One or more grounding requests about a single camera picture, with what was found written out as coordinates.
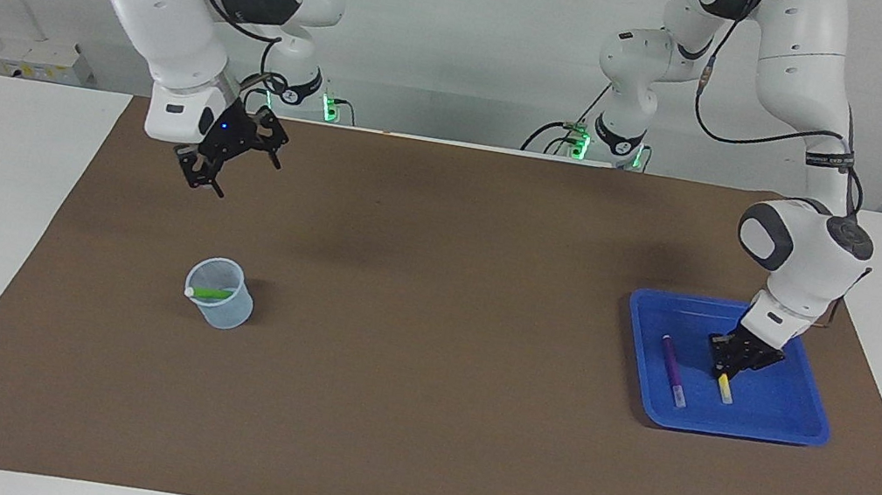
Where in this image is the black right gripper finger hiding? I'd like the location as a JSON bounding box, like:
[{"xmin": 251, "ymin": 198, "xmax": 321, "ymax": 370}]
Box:
[
  {"xmin": 169, "ymin": 143, "xmax": 233, "ymax": 199},
  {"xmin": 242, "ymin": 104, "xmax": 293, "ymax": 172}
]

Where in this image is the purple pen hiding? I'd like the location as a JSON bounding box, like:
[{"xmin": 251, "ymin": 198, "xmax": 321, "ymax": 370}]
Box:
[{"xmin": 651, "ymin": 333, "xmax": 698, "ymax": 408}]

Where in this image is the green pen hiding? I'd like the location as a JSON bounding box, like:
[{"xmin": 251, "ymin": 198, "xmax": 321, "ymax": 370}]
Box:
[{"xmin": 184, "ymin": 282, "xmax": 239, "ymax": 306}]

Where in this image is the blue plastic tray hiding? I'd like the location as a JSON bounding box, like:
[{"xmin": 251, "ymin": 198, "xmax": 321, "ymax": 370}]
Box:
[{"xmin": 610, "ymin": 284, "xmax": 849, "ymax": 454}]

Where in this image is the translucent plastic cup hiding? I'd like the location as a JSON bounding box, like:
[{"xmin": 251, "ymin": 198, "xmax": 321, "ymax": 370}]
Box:
[{"xmin": 179, "ymin": 252, "xmax": 260, "ymax": 334}]

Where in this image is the brown table mat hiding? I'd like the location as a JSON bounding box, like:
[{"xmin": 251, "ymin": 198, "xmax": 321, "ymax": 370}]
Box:
[{"xmin": 0, "ymin": 70, "xmax": 882, "ymax": 495}]

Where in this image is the white wall outlet box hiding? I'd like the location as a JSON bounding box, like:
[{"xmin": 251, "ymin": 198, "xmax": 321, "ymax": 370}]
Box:
[{"xmin": 0, "ymin": 32, "xmax": 101, "ymax": 90}]

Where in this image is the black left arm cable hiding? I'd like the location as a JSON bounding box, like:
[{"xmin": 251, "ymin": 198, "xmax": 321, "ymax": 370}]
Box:
[{"xmin": 624, "ymin": 0, "xmax": 882, "ymax": 330}]

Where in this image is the black base cable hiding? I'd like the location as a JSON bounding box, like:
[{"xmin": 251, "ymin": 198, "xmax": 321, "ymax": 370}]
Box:
[{"xmin": 520, "ymin": 74, "xmax": 613, "ymax": 164}]

